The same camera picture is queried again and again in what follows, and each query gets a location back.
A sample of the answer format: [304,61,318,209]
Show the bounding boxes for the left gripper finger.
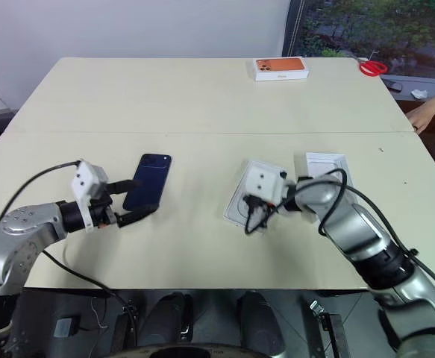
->
[106,179,142,195]
[113,204,160,229]

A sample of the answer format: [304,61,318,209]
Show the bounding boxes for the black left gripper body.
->
[89,182,119,230]

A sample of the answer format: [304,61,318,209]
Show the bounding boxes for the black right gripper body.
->
[243,194,280,219]

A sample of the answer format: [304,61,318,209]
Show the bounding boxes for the white phone box base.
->
[222,160,290,230]

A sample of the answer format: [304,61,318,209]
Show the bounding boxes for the dark blue smartphone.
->
[122,153,173,213]

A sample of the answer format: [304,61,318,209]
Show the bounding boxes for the white phone box lid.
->
[304,150,356,188]

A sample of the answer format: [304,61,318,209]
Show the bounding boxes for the small black box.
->
[53,316,81,337]

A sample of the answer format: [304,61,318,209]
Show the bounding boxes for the orange printed phone box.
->
[253,56,310,83]

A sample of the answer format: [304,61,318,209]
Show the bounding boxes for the bystander bare hand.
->
[407,101,435,134]

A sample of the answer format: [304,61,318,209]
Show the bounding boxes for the dark rounded shape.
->
[237,290,286,356]

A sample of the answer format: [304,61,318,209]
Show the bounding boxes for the metal table clamp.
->
[309,299,351,358]

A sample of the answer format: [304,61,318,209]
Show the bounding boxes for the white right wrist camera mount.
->
[245,165,288,205]

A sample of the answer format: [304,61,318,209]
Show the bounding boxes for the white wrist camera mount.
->
[70,160,109,233]
[245,165,288,205]

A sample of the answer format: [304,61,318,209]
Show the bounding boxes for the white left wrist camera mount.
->
[70,160,109,233]

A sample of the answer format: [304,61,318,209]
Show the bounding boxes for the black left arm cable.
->
[0,160,138,358]

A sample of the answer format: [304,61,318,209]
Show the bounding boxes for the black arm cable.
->
[0,160,138,358]
[295,168,435,290]

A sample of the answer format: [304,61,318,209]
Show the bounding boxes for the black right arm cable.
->
[295,168,435,290]

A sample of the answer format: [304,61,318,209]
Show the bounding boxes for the red handled scissors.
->
[358,58,389,78]

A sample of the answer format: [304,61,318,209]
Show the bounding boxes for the dark window frame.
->
[281,0,308,57]

